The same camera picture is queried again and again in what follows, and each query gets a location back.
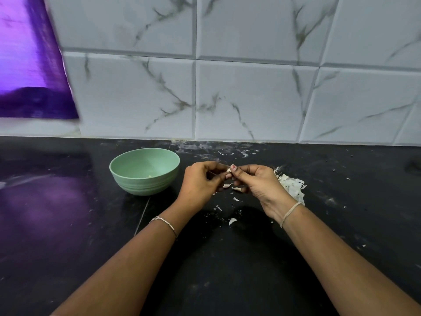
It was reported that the person's right forearm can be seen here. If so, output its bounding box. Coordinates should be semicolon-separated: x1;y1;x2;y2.
283;206;421;316

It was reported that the purple cloth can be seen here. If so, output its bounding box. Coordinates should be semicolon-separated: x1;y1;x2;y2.
0;0;80;120

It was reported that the person's left hand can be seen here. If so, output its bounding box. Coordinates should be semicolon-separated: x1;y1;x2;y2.
176;161;233;213

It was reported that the silver left wrist bracelet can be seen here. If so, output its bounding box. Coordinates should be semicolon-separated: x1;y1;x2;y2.
150;215;179;240

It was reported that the person's left forearm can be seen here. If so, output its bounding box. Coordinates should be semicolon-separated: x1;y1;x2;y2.
51;207;192;316

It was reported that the silver wrist bracelet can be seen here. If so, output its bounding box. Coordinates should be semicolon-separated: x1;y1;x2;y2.
150;215;179;240
281;201;303;229

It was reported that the mint green bowl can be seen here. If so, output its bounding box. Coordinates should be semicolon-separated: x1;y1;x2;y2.
109;148;182;197

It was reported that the person's right hand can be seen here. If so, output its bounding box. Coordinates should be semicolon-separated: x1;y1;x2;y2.
228;164;300;221

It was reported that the silver right wrist bracelet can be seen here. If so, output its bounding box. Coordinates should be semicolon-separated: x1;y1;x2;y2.
281;201;303;229

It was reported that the pile of white garlic peels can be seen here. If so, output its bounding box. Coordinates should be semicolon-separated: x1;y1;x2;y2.
274;165;308;207

